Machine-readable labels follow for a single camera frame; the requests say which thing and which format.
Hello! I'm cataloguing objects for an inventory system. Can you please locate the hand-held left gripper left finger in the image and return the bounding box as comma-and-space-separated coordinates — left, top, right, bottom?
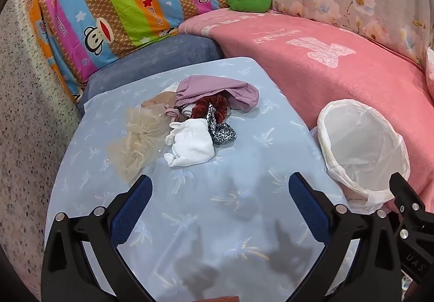
41, 175, 153, 302

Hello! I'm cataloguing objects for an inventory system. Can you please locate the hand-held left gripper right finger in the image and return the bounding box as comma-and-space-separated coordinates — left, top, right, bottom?
288, 172, 405, 302

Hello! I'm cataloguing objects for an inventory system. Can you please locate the bin with white plastic bag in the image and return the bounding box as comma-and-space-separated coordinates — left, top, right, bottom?
310, 98, 411, 215

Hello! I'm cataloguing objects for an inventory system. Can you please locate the blue-grey cushion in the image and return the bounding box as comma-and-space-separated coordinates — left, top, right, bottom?
77, 33, 224, 116

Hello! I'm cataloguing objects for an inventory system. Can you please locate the purple cloth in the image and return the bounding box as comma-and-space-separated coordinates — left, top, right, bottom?
174, 76, 260, 113

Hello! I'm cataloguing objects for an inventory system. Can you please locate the colourful striped cartoon pillow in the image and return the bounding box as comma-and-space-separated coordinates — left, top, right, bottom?
20, 0, 238, 102

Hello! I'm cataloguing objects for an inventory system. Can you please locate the dark red velvet scrunchie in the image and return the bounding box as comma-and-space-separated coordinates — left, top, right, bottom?
190, 94, 232, 121

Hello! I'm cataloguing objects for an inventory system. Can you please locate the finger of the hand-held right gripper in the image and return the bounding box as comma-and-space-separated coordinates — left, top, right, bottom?
389, 172, 434, 233

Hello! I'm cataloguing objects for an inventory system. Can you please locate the smooth white sock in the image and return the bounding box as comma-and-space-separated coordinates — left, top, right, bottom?
164, 118, 216, 167

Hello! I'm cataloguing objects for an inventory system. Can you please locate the pink floral pillow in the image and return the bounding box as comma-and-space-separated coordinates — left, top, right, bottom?
425, 47, 434, 99

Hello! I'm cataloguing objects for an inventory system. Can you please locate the leopard print scrunchie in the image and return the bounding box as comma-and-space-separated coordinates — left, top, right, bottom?
205, 103, 237, 146

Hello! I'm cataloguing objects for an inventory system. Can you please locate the pink blanket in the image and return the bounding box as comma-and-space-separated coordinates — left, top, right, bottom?
178, 10, 434, 212

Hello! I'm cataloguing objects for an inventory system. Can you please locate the light blue palm print sheet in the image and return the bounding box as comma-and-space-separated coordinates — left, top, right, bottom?
44, 57, 360, 302

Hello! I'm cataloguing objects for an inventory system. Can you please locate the tan stocking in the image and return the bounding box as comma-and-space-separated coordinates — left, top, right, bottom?
141, 92, 177, 109

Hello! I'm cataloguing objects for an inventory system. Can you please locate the beige tulle scrunchie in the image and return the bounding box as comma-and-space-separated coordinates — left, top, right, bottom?
108, 107, 173, 184

